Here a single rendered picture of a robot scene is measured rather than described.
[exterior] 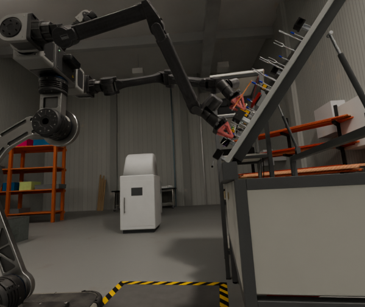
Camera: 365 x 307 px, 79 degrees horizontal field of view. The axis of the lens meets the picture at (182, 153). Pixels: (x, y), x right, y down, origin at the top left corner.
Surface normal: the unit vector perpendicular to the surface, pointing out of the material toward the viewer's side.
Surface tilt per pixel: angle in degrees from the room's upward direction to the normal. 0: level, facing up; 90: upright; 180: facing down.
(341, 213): 90
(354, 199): 90
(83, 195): 90
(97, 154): 90
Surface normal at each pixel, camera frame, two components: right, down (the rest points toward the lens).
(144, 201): -0.06, -0.15
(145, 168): -0.07, -0.46
